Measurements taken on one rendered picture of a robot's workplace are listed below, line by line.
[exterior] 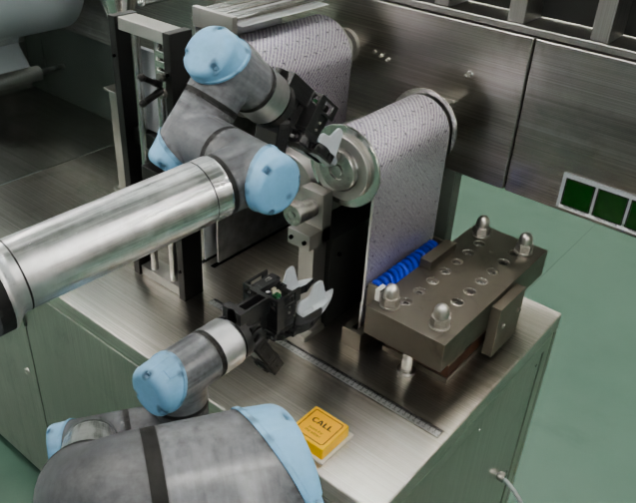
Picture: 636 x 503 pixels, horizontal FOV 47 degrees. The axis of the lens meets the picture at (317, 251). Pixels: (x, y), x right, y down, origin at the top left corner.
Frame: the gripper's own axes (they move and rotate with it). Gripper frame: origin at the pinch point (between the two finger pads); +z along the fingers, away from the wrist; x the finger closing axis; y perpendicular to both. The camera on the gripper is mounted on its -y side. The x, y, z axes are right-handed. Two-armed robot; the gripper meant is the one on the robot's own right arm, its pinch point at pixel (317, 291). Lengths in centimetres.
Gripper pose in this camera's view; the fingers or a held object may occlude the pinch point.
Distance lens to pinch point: 120.5
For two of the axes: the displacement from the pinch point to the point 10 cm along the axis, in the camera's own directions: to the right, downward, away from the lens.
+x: -7.7, -3.7, 5.2
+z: 6.3, -3.9, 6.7
